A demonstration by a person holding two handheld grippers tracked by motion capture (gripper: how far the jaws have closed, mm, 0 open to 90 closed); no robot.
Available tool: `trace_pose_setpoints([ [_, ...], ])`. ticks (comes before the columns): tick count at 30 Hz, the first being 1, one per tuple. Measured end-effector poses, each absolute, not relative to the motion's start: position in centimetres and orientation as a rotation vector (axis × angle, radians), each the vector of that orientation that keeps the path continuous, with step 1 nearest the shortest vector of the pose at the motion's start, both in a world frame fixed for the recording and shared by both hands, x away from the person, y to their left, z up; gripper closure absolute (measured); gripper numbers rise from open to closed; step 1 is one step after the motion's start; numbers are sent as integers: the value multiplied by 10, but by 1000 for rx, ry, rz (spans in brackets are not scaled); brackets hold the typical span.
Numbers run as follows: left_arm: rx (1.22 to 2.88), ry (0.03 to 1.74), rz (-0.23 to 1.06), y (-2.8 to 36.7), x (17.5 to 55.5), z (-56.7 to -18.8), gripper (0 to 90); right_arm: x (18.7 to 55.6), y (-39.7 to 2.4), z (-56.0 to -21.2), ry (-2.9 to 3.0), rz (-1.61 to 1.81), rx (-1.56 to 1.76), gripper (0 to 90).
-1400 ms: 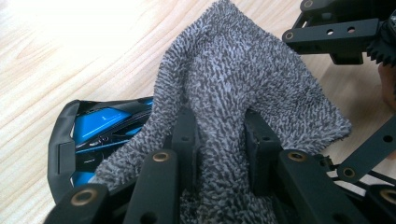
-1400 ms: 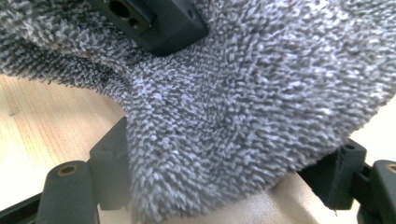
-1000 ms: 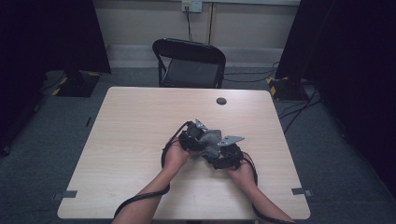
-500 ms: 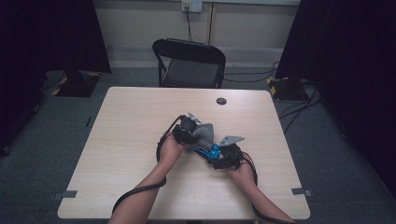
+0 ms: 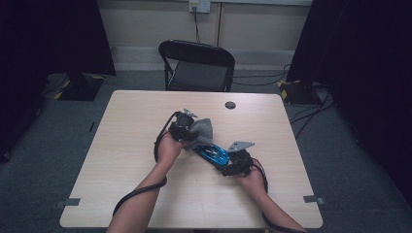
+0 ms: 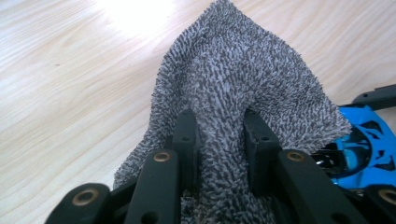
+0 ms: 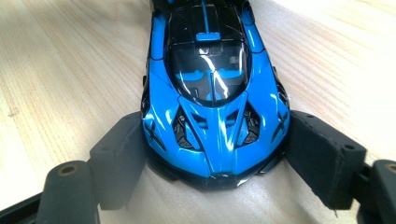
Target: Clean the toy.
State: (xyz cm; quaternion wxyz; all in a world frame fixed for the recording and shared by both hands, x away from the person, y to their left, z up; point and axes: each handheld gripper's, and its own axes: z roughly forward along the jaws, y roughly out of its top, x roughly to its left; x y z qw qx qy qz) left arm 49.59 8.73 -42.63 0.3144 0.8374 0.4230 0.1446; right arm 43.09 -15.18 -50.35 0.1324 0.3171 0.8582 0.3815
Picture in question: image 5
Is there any thin wall conduit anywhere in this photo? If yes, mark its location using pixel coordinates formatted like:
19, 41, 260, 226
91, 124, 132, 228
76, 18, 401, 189
215, 2, 225, 47

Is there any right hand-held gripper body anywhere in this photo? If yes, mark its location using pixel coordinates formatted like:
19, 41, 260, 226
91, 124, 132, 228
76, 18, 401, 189
226, 140, 256, 178

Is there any grey tape strip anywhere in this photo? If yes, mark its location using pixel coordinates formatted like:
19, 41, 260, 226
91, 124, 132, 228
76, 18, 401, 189
54, 197, 82, 209
302, 194, 326, 206

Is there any blue toy car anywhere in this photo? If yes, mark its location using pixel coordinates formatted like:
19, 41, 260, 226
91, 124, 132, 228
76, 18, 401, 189
192, 143, 231, 168

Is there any black socket cable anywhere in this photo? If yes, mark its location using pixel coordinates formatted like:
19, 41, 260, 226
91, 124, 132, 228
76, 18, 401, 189
192, 7, 202, 44

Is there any black floor cable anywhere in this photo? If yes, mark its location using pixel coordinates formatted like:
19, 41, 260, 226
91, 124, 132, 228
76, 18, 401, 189
232, 63, 291, 80
232, 76, 288, 87
294, 88, 333, 140
290, 101, 336, 124

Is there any black stand base yellow tape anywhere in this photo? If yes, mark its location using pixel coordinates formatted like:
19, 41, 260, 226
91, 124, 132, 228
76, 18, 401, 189
276, 79, 322, 106
52, 72, 106, 102

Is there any white wall socket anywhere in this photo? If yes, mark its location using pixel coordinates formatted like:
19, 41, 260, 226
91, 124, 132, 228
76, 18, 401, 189
189, 0, 212, 15

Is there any right hand-held gripper cable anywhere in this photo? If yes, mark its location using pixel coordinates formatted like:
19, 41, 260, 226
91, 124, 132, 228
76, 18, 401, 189
252, 157, 307, 233

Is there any left hand-held gripper cable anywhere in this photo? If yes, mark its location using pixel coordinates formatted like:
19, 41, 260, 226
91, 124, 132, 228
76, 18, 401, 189
112, 111, 179, 217

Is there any grey cloth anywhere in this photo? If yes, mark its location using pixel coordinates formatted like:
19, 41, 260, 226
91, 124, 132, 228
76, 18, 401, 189
184, 117, 215, 153

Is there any black folding chair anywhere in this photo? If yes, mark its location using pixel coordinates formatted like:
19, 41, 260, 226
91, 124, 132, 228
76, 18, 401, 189
157, 39, 236, 93

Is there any black curtain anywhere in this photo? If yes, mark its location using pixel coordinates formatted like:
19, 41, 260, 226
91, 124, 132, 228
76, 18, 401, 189
0, 0, 117, 163
286, 0, 412, 208

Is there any hand-held gripper cable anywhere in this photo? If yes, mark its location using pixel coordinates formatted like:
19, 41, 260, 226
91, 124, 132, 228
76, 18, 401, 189
252, 157, 307, 233
112, 111, 179, 217

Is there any person's right hand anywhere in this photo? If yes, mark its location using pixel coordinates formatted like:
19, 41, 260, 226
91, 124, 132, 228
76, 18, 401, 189
234, 166, 268, 195

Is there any person's left hand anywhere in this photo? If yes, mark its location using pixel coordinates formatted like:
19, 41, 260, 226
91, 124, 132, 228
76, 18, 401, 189
156, 130, 192, 166

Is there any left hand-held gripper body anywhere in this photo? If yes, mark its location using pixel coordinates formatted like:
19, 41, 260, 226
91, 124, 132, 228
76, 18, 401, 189
168, 108, 198, 144

